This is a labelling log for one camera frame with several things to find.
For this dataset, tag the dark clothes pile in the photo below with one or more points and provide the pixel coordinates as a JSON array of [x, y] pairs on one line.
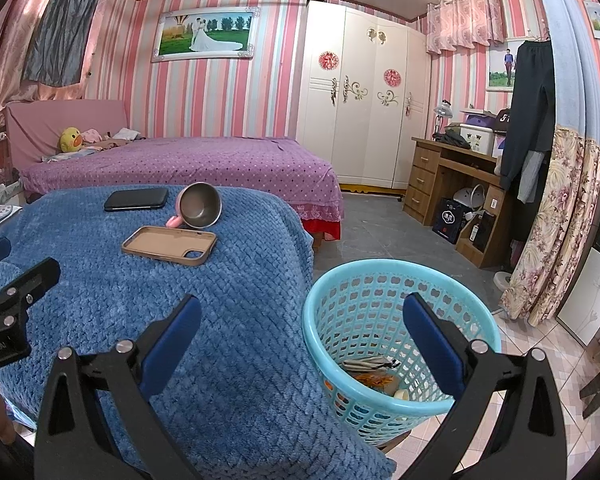
[[451, 139]]

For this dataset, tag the blue fleece blanket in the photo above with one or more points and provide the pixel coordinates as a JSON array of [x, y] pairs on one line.
[[230, 335]]

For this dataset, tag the pink covered headboard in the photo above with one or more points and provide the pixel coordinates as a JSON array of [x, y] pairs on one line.
[[45, 120]]

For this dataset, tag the pink cup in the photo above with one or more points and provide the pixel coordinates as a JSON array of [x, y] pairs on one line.
[[200, 205]]

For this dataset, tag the dark bottle box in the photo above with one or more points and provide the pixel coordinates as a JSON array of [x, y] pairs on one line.
[[485, 232]]

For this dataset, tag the black cap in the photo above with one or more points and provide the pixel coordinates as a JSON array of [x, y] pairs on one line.
[[502, 121]]

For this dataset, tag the black cardboard box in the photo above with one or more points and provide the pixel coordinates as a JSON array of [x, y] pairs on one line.
[[449, 220]]

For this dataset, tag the white wardrobe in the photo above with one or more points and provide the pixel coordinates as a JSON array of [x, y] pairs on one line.
[[360, 135]]

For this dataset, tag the pink window curtain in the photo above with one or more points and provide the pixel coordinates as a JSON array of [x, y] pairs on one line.
[[15, 50]]

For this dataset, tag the yellow duck plush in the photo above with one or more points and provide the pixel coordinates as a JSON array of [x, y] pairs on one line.
[[71, 140]]

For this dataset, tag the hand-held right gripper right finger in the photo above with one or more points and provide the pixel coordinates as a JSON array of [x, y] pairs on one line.
[[432, 340]]

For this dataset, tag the white fan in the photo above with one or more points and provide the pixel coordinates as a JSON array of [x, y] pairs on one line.
[[467, 197]]

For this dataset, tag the desk lamp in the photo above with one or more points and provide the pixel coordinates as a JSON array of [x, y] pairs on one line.
[[442, 110]]

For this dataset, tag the black hanging garment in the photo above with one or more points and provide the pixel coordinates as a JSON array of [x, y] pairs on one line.
[[530, 110]]

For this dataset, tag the purple bag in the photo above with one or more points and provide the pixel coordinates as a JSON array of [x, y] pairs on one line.
[[479, 120]]

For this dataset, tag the purple dotted bed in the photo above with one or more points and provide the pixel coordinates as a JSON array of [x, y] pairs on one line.
[[205, 165]]

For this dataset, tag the white storage box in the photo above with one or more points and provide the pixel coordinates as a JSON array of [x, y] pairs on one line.
[[476, 140]]

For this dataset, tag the cyan plastic basket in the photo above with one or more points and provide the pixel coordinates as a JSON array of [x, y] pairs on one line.
[[330, 330]]

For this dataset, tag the wooden desk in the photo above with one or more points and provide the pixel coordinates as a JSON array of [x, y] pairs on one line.
[[422, 170]]

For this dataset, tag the white cabinet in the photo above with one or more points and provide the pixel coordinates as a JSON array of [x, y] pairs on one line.
[[585, 295]]

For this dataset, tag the pink plush toy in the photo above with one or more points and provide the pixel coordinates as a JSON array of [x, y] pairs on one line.
[[92, 136]]

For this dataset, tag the black phone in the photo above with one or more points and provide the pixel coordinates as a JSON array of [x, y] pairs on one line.
[[136, 199]]

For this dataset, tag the brown cardboard box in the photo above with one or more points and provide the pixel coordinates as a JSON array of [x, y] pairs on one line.
[[165, 245]]

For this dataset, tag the framed wedding photo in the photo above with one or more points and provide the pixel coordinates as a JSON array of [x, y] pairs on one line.
[[205, 35]]

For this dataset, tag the red round wardrobe decal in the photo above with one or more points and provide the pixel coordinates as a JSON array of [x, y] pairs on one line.
[[392, 76], [328, 60]]

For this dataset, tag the grey window curtain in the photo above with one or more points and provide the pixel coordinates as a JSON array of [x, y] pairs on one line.
[[62, 25]]

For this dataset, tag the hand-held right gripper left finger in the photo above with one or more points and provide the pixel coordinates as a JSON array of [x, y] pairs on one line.
[[172, 340]]

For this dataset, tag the pink floral valance curtain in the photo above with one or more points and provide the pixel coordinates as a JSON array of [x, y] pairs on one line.
[[465, 20]]

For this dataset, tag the orange snack packet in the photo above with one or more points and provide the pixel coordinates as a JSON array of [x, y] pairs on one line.
[[372, 381]]

